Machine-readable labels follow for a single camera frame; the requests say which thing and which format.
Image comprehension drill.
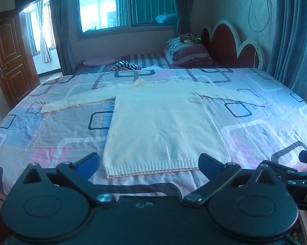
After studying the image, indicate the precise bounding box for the cream knit sweater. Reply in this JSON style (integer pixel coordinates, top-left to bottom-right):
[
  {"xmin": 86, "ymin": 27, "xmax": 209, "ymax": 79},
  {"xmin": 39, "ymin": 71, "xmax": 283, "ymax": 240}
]
[{"xmin": 42, "ymin": 79, "xmax": 265, "ymax": 179}]

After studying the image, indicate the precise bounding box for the blue side curtain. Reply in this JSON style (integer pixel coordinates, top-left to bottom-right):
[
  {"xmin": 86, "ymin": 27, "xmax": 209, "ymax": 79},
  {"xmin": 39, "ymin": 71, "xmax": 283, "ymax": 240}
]
[{"xmin": 267, "ymin": 0, "xmax": 307, "ymax": 95}]

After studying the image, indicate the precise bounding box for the brown wooden door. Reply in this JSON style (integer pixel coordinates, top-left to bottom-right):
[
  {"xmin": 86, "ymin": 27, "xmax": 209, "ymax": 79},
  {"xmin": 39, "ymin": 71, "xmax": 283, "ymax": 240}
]
[{"xmin": 0, "ymin": 10, "xmax": 40, "ymax": 108}]

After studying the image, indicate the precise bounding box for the black white striped garment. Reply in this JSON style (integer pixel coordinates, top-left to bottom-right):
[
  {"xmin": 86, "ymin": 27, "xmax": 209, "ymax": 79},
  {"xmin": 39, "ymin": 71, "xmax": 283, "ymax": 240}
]
[{"xmin": 110, "ymin": 60, "xmax": 141, "ymax": 72}]

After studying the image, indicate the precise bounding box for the white sheer balcony curtain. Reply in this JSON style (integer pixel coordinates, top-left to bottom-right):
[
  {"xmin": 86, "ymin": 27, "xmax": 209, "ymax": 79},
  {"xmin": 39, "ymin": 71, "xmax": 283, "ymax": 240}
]
[{"xmin": 35, "ymin": 0, "xmax": 52, "ymax": 64}]

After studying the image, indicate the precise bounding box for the red white headboard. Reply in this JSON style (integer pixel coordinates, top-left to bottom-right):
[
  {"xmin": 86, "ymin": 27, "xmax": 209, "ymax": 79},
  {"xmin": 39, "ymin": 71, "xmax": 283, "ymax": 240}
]
[{"xmin": 201, "ymin": 19, "xmax": 265, "ymax": 70}]

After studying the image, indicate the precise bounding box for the striped folded quilt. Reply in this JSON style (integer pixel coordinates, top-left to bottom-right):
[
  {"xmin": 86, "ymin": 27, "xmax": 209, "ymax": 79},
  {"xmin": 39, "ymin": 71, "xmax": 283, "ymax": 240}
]
[{"xmin": 164, "ymin": 37, "xmax": 213, "ymax": 68}]

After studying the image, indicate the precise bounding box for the striped mattress cover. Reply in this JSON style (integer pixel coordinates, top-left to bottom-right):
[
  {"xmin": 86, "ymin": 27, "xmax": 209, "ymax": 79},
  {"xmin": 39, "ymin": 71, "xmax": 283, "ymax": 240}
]
[{"xmin": 75, "ymin": 52, "xmax": 175, "ymax": 74}]

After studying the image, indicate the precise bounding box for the window with teal curtain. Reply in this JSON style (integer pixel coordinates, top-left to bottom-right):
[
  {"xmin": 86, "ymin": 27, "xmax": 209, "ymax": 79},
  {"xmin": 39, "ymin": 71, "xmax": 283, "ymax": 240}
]
[{"xmin": 77, "ymin": 0, "xmax": 178, "ymax": 36}]

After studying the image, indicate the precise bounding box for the dark grey curtain left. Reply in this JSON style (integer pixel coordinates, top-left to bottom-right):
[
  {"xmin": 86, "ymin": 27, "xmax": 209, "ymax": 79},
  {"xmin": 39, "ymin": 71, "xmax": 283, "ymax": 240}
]
[{"xmin": 49, "ymin": 0, "xmax": 77, "ymax": 76}]

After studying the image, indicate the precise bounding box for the white hanging cable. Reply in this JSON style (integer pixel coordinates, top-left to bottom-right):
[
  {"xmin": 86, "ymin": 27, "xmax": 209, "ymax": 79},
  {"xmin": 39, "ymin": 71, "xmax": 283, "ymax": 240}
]
[{"xmin": 248, "ymin": 0, "xmax": 273, "ymax": 68}]

